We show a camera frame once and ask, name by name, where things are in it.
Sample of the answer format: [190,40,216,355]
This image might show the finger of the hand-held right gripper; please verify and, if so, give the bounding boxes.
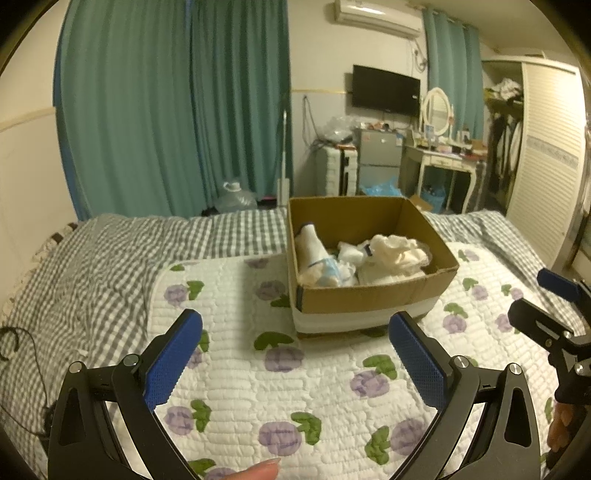
[537,268,591,308]
[508,299,591,370]

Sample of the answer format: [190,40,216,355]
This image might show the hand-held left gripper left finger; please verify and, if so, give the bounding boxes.
[48,309,204,480]

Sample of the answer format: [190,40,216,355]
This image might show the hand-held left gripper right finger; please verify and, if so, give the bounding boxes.
[389,311,541,480]

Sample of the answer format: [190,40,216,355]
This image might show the person's right hand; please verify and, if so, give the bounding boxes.
[549,401,574,459]

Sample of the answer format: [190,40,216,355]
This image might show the person's left hand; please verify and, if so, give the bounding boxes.
[225,459,281,480]

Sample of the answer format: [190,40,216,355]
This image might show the white floral quilt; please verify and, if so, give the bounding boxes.
[148,242,587,480]

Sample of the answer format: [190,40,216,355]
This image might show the white crumpled cloth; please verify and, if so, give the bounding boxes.
[360,234,432,282]

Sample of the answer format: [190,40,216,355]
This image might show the grey checked bedsheet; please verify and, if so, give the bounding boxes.
[0,210,573,480]

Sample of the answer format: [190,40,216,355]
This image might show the blue face mask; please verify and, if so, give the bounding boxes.
[307,257,358,287]

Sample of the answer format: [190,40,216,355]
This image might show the white tissue wad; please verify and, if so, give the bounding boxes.
[336,240,370,265]

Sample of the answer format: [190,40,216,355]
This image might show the white louvred wardrobe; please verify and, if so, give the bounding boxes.
[482,58,587,268]

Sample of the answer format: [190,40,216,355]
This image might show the blue plastic basket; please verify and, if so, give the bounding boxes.
[422,187,448,213]

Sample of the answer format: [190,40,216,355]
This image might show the hanging clothes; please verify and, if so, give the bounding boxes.
[487,78,525,199]

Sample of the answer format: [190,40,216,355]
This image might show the white vanity desk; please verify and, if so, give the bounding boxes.
[399,138,485,213]

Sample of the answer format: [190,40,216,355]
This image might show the clear water jug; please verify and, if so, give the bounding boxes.
[215,181,258,214]

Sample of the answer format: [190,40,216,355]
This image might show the blue plastic bag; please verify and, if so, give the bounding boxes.
[360,175,400,198]

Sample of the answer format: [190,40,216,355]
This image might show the oval vanity mirror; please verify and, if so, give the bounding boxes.
[421,88,454,139]

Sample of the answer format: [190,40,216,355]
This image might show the grey small fridge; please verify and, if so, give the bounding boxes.
[353,128,402,195]

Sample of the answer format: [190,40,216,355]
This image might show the white pole stand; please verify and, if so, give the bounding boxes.
[276,97,293,208]

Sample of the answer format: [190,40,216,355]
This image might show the clear plastic bag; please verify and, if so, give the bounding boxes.
[323,115,358,144]

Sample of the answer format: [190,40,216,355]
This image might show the narrow green curtain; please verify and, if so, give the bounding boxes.
[422,9,485,139]

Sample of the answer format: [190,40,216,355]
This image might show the wide green curtain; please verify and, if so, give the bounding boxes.
[53,0,293,220]

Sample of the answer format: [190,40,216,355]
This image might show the white air conditioner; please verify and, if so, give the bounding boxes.
[335,0,423,40]

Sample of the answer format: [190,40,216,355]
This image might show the black wall television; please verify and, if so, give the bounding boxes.
[352,65,421,117]

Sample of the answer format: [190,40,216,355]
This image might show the black wall cable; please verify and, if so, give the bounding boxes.
[302,95,320,148]

